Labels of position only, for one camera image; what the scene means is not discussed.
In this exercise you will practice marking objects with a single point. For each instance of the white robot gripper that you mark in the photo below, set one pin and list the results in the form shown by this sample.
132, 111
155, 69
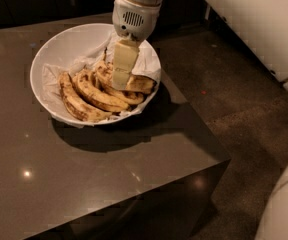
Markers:
134, 19

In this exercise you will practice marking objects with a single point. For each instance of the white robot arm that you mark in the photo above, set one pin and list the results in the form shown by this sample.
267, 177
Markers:
233, 68

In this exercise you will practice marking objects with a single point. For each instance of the spotted banana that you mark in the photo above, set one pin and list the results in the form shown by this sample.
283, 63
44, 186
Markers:
135, 83
85, 84
129, 97
75, 105

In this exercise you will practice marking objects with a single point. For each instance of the white ceramic bowl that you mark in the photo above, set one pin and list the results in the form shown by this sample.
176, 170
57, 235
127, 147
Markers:
75, 48

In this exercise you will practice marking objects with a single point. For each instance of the white paper liner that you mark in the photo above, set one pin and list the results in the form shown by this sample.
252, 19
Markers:
71, 77

